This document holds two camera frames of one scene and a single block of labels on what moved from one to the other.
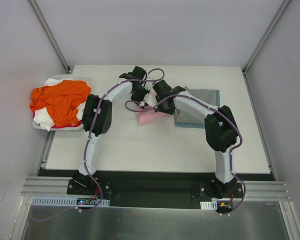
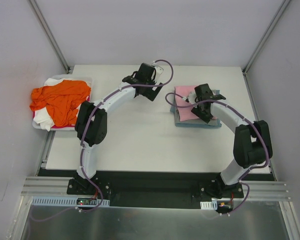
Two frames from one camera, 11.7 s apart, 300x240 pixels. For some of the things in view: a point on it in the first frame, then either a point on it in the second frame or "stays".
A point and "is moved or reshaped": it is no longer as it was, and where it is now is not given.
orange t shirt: x=63 y=100 stays
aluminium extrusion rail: x=259 y=190 stays
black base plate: x=157 y=189 stays
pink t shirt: x=147 y=117 is moved or reshaped
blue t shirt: x=199 y=125 stays
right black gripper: x=162 y=105 -> x=201 y=113
